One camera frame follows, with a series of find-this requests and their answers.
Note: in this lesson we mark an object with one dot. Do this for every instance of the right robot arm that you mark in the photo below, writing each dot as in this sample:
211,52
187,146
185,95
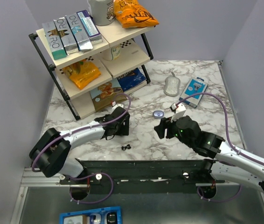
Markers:
230,163

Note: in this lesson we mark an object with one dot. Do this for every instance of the blue razor package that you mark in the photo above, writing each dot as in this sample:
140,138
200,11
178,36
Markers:
195,85

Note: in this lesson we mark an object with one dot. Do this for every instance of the lavender earbud charging case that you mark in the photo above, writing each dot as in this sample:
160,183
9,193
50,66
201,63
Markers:
158,114

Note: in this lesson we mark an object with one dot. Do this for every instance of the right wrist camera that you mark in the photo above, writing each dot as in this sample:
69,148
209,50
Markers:
178,110

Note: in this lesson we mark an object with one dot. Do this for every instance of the blue chips bag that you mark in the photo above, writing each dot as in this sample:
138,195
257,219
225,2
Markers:
131,79

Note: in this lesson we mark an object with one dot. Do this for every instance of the teal silver toothpaste box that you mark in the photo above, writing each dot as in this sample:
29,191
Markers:
55,43

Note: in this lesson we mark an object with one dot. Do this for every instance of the blue tray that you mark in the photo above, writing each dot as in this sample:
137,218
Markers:
107,215

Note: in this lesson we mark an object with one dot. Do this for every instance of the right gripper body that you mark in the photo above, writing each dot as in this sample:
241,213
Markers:
172,129

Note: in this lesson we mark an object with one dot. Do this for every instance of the silver blue toothpaste box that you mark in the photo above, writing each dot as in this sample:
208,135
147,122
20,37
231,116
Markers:
79,32

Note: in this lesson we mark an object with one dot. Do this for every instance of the black mounting rail base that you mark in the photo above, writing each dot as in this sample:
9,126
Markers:
143,177

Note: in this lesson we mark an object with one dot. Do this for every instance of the purple white box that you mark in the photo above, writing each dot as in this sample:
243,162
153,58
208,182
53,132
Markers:
90,28

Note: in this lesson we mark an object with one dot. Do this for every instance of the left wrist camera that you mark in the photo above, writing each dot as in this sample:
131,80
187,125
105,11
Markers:
116,105

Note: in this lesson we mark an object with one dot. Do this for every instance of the orange snack bag middle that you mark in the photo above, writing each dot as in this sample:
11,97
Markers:
82,73

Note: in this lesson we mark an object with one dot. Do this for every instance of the three tier shelf rack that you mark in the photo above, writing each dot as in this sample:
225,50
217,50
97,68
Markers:
121,50

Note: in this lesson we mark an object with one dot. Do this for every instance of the orange chips bag top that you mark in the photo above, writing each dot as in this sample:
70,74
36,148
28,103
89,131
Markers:
131,14

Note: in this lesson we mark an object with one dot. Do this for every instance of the brown snack bag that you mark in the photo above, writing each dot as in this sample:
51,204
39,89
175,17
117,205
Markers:
103,95

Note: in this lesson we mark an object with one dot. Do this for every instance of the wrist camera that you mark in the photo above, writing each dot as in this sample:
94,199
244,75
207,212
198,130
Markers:
116,105
178,110

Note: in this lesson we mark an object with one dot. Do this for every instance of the grey printed mug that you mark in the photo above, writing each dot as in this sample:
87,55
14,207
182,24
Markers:
102,11

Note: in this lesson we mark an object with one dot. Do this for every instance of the silver brown toothpaste box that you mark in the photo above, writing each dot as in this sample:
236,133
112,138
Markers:
68,40

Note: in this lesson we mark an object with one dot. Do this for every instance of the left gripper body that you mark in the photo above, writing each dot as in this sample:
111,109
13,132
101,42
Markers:
121,130

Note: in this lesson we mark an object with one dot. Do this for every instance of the white cup middle shelf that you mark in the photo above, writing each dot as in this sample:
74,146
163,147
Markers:
112,53

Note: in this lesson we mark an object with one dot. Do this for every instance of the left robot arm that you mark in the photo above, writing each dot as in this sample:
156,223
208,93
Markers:
50,154

